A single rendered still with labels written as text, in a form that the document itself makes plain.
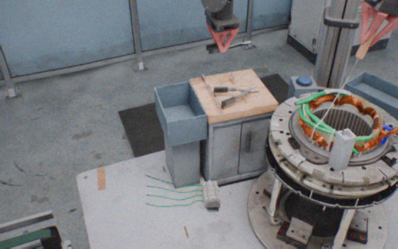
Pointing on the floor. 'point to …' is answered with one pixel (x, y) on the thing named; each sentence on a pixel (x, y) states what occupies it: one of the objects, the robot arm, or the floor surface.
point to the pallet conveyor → (43, 239)
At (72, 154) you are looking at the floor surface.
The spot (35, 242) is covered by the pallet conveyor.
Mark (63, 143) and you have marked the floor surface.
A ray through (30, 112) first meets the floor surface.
